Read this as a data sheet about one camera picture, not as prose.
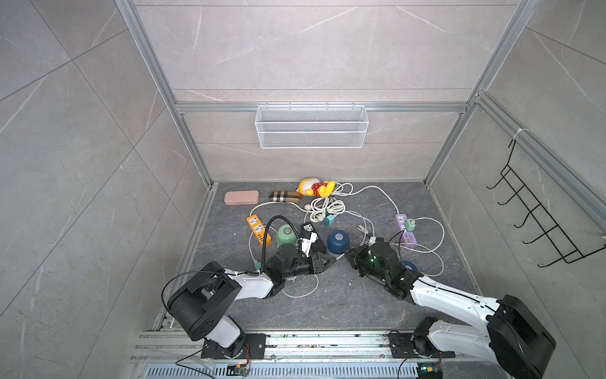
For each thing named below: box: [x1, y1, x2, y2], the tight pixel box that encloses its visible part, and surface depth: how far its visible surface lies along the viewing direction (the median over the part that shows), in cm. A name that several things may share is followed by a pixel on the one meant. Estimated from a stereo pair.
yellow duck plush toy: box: [295, 177, 337, 199], surface depth 108 cm
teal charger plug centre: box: [324, 213, 336, 227], surface depth 103 cm
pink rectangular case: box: [224, 190, 259, 206], surface depth 114 cm
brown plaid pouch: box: [269, 190, 302, 203], surface depth 113 cm
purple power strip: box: [393, 213, 418, 249], surface depth 99 cm
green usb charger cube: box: [405, 217, 416, 233], surface depth 97 cm
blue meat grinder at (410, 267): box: [402, 260, 419, 275], surface depth 81 cm
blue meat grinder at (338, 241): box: [326, 229, 350, 255], surface depth 89 cm
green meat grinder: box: [276, 224, 299, 248], surface depth 89 cm
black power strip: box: [301, 221, 318, 240], surface depth 101 cm
